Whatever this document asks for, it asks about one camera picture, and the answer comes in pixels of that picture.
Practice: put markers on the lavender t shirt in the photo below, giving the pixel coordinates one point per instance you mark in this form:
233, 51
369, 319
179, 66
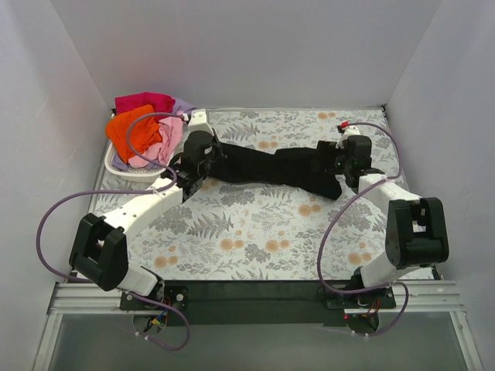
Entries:
182, 107

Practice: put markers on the black t shirt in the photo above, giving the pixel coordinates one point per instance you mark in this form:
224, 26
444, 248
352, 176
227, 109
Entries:
304, 168

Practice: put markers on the floral patterned table mat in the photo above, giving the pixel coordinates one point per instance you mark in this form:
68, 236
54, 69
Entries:
255, 231

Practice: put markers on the aluminium frame rail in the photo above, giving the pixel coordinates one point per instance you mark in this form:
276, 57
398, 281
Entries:
424, 296

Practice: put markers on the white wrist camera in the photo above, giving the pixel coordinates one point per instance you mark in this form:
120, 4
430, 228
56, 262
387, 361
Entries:
198, 121
346, 130

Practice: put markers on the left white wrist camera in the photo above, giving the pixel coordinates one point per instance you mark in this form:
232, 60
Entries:
198, 121

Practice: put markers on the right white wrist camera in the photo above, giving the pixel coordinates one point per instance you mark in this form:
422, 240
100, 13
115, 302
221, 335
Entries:
346, 130

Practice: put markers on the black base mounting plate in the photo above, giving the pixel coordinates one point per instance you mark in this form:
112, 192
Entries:
257, 302

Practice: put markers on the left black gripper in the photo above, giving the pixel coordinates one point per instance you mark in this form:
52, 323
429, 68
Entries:
213, 151

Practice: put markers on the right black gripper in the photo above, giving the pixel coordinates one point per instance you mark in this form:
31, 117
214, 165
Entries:
331, 155

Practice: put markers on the magenta t shirt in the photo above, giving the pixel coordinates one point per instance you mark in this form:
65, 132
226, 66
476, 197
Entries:
159, 102

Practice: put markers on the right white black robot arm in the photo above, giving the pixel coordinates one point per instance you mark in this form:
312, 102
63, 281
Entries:
415, 232

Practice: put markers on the orange t shirt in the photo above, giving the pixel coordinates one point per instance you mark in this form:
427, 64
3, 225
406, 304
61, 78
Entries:
143, 135

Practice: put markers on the white plastic laundry basket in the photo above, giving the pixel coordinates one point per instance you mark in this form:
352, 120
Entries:
142, 175

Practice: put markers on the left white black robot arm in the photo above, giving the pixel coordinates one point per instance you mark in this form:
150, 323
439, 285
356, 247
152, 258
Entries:
100, 249

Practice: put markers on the pink t shirt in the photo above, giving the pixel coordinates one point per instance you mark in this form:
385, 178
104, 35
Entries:
171, 131

